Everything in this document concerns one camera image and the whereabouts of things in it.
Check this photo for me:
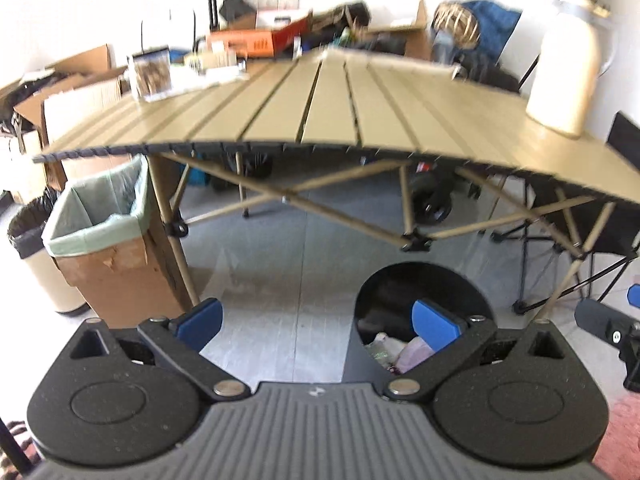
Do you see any rattan ball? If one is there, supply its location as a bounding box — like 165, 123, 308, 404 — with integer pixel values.
431, 1, 481, 46

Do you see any black stand leg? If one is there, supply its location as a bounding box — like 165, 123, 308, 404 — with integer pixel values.
0, 417, 32, 477

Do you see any cream thermos jug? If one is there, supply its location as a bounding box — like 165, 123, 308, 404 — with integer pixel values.
525, 0, 613, 138

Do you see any tan folding table frame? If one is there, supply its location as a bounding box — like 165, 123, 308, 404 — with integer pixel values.
147, 152, 638, 323

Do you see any black bag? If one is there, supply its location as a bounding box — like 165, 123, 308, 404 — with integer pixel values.
219, 0, 257, 23

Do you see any black folding chair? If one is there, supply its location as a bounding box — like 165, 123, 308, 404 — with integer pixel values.
490, 110, 640, 313

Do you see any yellow cardboard box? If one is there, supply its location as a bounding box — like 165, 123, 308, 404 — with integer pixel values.
184, 50, 236, 68

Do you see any printed paper sheet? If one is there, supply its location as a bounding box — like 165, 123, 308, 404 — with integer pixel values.
170, 62, 250, 96

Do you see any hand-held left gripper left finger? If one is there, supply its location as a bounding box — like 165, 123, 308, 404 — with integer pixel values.
69, 297, 251, 403

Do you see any clear jar black lid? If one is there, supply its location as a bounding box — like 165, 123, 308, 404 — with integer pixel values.
127, 47, 173, 103

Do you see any blue water bottle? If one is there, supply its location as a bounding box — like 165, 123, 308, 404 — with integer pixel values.
431, 27, 453, 63

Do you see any beige bin black liner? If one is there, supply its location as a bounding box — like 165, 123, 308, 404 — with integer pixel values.
7, 192, 86, 317

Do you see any orange cardboard box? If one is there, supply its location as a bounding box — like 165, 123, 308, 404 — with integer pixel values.
206, 15, 313, 58

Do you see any black suitcase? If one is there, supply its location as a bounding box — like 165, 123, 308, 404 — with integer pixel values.
457, 55, 523, 93

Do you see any open brown cardboard box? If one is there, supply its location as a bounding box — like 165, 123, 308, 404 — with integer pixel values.
0, 67, 128, 206

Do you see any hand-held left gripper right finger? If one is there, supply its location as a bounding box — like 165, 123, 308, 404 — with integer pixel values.
383, 298, 567, 403

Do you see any cardboard box green liner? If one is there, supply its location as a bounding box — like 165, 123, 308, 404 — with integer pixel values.
42, 152, 193, 328

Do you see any black pouch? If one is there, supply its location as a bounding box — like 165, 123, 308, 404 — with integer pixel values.
340, 4, 371, 28

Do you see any navy blue bag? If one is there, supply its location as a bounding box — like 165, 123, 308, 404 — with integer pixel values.
450, 0, 523, 68

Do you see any black trash bin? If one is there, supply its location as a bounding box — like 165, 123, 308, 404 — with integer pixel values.
342, 261, 496, 386

